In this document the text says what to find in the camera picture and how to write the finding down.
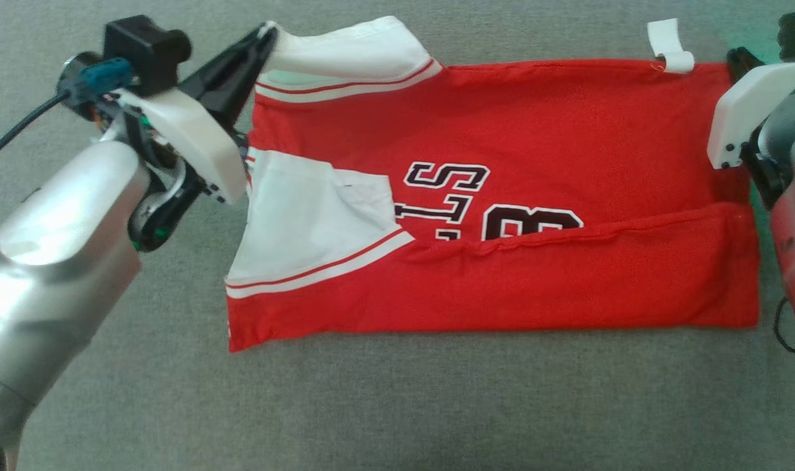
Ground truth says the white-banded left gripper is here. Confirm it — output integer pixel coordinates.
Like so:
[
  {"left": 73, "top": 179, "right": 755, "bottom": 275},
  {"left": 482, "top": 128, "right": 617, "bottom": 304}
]
[{"left": 115, "top": 22, "right": 280, "bottom": 205}]

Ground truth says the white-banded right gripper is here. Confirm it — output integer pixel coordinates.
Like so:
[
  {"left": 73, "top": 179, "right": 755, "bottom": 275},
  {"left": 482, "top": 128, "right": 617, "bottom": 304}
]
[{"left": 706, "top": 46, "right": 795, "bottom": 170}]

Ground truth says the red white Bulls jersey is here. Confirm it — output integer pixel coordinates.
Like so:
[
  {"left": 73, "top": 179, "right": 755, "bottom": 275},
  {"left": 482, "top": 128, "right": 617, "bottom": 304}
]
[{"left": 224, "top": 16, "right": 762, "bottom": 354}]

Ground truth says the large grey fabric sofa seat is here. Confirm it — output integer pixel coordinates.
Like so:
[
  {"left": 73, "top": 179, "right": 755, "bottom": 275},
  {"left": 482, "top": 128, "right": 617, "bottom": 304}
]
[{"left": 0, "top": 0, "right": 795, "bottom": 471}]

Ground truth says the black cable with teal connector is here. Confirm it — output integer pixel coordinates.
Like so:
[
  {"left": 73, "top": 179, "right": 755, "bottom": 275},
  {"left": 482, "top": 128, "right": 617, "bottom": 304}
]
[{"left": 0, "top": 58, "right": 135, "bottom": 166}]

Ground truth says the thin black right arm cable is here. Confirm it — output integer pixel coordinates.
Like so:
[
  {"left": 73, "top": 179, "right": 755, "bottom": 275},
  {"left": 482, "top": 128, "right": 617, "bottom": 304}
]
[{"left": 773, "top": 298, "right": 795, "bottom": 355}]

